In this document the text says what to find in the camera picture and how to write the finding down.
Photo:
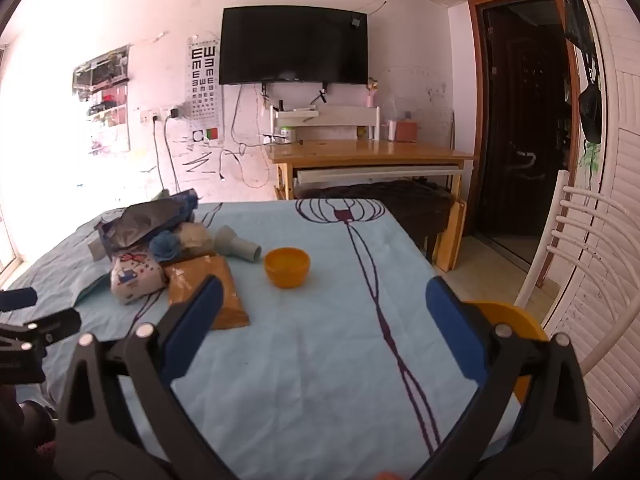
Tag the blue fluffy ball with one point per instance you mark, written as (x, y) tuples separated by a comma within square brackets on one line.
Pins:
[(164, 247)]

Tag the orange snack packet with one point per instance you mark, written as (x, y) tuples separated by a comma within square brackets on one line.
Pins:
[(200, 267)]

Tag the black hanging cloth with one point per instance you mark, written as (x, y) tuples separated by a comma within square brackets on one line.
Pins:
[(577, 20)]

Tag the green lidded jar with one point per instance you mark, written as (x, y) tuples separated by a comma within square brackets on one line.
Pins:
[(288, 135)]

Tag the white louvered door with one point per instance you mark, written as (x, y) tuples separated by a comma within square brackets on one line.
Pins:
[(625, 210)]

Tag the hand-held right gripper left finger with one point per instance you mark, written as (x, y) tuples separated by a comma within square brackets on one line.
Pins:
[(195, 325)]

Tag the white wall socket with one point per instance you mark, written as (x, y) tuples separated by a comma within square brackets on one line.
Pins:
[(160, 112)]

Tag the cream fluffy ball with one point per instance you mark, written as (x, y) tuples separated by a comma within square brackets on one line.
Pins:
[(195, 237)]

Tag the white printed tissue pack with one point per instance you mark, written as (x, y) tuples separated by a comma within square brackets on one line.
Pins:
[(135, 280)]

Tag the white metal chair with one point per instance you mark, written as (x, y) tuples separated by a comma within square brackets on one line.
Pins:
[(552, 230)]

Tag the dark tufted ottoman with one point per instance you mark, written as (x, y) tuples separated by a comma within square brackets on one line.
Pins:
[(390, 200)]

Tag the pink doll figure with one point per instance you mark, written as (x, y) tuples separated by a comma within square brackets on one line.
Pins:
[(372, 94)]

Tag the pink box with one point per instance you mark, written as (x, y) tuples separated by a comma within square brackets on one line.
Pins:
[(406, 131)]

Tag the wooden desk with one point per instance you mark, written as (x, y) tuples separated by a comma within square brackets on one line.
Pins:
[(360, 150)]

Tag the silver blue foil bag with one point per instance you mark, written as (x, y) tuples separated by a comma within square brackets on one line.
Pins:
[(140, 220)]

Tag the black wall television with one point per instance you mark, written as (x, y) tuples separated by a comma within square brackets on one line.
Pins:
[(295, 45)]

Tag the white eye chart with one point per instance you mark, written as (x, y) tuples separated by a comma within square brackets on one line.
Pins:
[(202, 90)]

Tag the white keyboard tray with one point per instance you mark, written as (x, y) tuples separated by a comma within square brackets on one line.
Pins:
[(375, 172)]

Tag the orange bowl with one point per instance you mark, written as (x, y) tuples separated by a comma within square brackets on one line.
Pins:
[(286, 267)]

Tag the white wooden shelf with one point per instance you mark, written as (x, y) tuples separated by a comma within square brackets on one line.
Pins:
[(345, 117)]

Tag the light blue printed tablecloth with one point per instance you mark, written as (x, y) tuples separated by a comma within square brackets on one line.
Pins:
[(310, 360)]

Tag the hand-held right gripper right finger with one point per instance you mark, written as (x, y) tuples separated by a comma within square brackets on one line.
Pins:
[(452, 330)]

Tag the dark door with wooden frame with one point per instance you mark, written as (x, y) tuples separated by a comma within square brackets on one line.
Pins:
[(525, 135)]

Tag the black hanging bag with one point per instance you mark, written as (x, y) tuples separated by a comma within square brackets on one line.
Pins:
[(591, 110)]

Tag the white container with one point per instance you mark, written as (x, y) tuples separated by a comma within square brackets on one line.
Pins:
[(389, 131)]

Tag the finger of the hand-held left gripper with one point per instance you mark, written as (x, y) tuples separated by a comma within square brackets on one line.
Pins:
[(45, 327), (17, 299)]

